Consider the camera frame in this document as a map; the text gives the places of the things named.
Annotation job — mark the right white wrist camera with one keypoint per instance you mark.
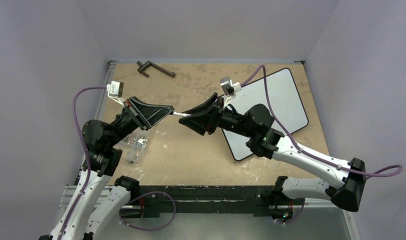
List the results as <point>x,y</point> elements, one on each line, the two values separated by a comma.
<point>230,90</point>

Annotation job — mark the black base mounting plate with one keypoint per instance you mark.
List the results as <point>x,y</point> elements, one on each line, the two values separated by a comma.
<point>259,201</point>

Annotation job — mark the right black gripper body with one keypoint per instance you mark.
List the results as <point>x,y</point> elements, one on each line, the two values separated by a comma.
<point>215,117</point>

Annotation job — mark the silver whiteboard marker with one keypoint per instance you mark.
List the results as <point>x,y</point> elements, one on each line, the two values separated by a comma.
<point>181,114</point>

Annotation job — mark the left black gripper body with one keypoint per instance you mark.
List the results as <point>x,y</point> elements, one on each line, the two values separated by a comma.
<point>134,113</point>

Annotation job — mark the aluminium rail frame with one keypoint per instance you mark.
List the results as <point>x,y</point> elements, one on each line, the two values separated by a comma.
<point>83,179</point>

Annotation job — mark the dark metal clamp handle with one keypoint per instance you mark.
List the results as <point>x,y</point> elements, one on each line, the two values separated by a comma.
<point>149,64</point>

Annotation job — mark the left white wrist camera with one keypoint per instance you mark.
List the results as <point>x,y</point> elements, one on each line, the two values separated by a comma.
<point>115,91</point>

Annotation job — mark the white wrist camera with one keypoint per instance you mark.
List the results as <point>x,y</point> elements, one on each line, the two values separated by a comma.
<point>230,90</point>
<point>115,91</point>

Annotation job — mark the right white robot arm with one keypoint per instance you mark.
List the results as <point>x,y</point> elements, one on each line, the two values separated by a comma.
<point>340,181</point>

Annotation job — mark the clear plastic screw box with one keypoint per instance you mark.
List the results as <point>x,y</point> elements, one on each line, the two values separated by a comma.
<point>134,145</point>

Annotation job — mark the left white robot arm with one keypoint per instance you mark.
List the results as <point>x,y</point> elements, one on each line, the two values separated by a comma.
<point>83,219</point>

